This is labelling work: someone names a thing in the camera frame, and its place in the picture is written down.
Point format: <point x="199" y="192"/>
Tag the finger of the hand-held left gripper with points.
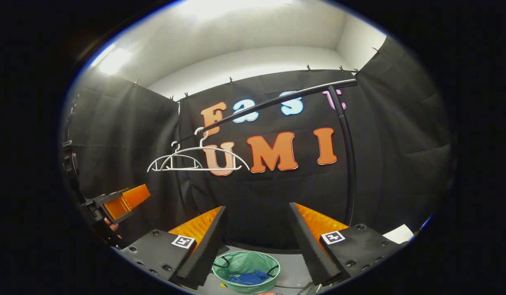
<point x="126" y="203"/>

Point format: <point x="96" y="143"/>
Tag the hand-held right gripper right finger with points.
<point x="308" y="246"/>

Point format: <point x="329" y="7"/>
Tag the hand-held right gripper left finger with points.
<point x="204" y="250"/>

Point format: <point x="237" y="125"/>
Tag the green laundry hamper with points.
<point x="245" y="262"/>

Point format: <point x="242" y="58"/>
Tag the white plastic hanger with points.
<point x="159" y="160"/>
<point x="202" y="143"/>

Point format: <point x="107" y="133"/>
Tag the black clothes rack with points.
<point x="343" y="84"/>

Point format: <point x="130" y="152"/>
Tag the black backdrop cloth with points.
<point x="400" y="164"/>

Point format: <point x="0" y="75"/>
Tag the row of small backdrop clips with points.
<point x="231" y="81"/>

